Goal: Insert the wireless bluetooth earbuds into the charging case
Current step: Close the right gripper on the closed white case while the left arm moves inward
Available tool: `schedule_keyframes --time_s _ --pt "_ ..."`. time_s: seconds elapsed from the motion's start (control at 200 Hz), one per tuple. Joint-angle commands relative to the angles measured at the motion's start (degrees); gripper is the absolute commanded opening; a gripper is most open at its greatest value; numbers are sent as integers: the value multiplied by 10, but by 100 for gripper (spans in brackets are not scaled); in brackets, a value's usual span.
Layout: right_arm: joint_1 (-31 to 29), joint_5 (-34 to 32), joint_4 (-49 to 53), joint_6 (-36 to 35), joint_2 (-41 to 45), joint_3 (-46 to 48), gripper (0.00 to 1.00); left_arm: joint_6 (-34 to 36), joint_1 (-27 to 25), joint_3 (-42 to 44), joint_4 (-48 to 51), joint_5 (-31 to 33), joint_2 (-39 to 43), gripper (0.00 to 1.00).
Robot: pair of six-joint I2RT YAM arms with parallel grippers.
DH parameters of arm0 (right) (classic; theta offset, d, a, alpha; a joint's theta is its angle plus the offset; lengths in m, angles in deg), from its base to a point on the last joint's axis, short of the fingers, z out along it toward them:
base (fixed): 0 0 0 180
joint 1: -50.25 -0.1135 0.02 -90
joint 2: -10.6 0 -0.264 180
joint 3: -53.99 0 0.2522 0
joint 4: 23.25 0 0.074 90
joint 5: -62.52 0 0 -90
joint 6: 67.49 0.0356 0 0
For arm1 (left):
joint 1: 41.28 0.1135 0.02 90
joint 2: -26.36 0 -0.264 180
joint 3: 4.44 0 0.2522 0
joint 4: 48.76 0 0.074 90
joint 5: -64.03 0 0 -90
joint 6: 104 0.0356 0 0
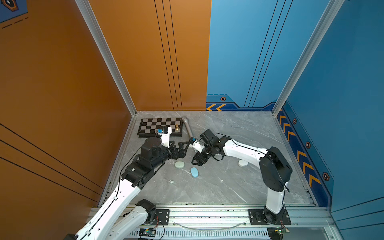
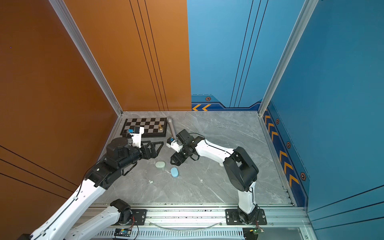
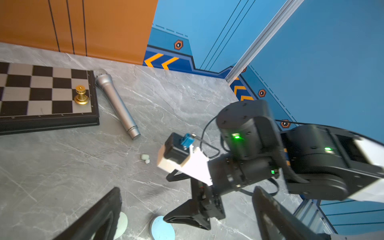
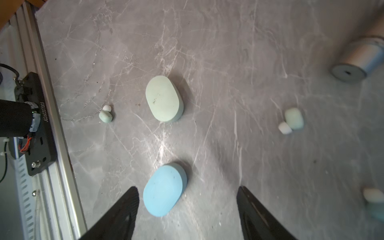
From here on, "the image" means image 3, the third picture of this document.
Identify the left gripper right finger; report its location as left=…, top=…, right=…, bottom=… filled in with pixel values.
left=252, top=187, right=324, bottom=240

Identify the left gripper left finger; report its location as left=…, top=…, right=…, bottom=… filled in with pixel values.
left=55, top=187, right=122, bottom=240

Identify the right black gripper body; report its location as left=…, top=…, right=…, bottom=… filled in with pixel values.
left=191, top=179, right=226, bottom=220

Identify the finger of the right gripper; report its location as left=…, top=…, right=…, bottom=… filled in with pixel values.
left=163, top=199, right=211, bottom=231
left=166, top=171, right=191, bottom=182

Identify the green charging case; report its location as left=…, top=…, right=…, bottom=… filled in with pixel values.
left=114, top=212, right=128, bottom=240

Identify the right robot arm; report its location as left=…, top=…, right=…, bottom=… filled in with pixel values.
left=157, top=100, right=384, bottom=230

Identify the blue charging case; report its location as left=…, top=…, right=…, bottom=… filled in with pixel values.
left=150, top=216, right=176, bottom=240

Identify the golden chess piece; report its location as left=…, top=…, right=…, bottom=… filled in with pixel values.
left=74, top=85, right=90, bottom=105

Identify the silver microphone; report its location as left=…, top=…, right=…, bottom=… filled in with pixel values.
left=94, top=69, right=141, bottom=140

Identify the black white chessboard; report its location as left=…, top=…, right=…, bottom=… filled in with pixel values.
left=1, top=62, right=100, bottom=135

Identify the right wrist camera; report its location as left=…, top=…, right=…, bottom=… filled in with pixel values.
left=157, top=133, right=213, bottom=186

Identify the aluminium front rail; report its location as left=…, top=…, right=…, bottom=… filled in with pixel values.
left=294, top=199, right=337, bottom=235

